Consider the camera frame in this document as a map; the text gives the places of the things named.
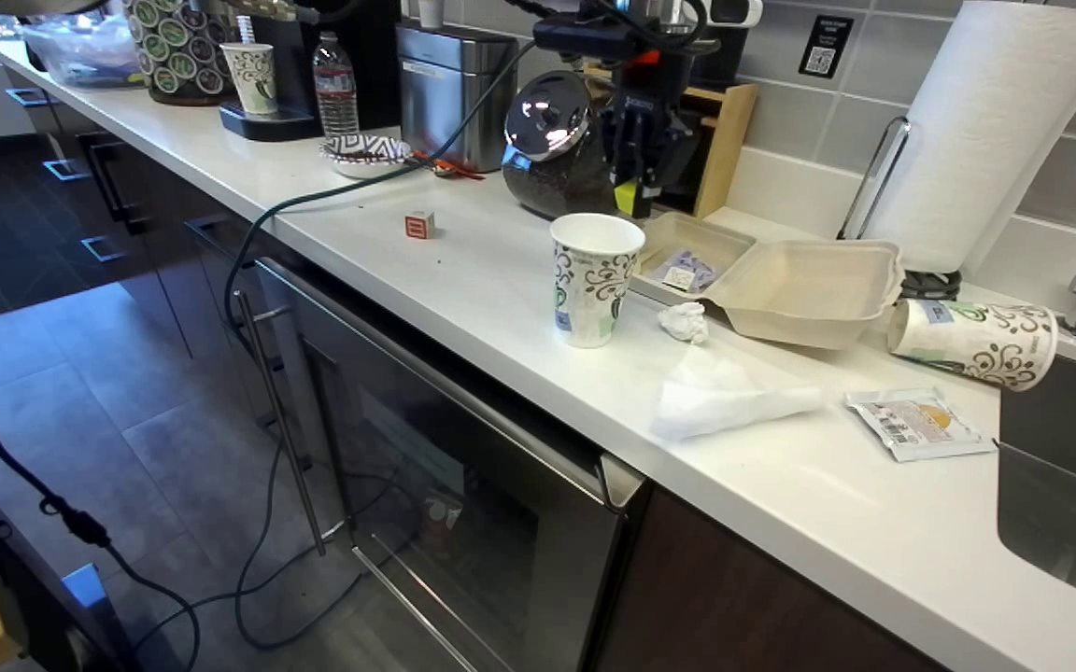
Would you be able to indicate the clear plastic water bottle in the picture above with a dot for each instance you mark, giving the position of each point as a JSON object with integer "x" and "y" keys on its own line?
{"x": 336, "y": 87}

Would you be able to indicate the printed snack wrapper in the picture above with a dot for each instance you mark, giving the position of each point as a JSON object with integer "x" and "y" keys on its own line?
{"x": 917, "y": 423}

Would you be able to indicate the K-cup pod carousel rack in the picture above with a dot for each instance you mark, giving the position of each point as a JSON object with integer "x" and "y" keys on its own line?
{"x": 178, "y": 50}

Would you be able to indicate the patterned paper cup on Keurig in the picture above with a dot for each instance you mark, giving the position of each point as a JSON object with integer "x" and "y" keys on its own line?
{"x": 254, "y": 75}

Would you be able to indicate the tipped patterned paper cup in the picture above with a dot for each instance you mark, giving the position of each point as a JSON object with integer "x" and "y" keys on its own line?
{"x": 996, "y": 346}

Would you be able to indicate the orange red tool on counter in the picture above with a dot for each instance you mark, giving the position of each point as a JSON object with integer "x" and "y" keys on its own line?
{"x": 454, "y": 169}

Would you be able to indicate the crumpled white paper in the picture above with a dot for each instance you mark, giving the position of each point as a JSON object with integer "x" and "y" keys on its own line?
{"x": 686, "y": 322}

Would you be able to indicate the silver Keurig coffee maker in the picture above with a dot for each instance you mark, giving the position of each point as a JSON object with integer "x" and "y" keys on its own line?
{"x": 290, "y": 29}

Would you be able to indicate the clear plastic bag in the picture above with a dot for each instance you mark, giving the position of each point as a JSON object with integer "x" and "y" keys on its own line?
{"x": 713, "y": 392}

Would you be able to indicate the white paper towel roll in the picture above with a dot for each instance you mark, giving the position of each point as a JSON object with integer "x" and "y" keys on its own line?
{"x": 988, "y": 113}

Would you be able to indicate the blue patterned bowl with grounds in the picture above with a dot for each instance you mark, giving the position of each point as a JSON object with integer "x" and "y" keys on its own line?
{"x": 367, "y": 155}

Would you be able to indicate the yellow block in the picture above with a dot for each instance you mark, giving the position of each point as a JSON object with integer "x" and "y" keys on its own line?
{"x": 626, "y": 198}

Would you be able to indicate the patterned paper cup near sink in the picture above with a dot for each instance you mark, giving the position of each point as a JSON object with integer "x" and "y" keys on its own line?
{"x": 592, "y": 271}

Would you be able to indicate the glass coffee bean jar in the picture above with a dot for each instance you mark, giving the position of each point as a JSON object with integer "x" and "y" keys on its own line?
{"x": 550, "y": 155}

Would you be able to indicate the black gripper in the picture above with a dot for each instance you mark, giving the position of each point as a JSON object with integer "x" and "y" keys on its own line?
{"x": 646, "y": 124}

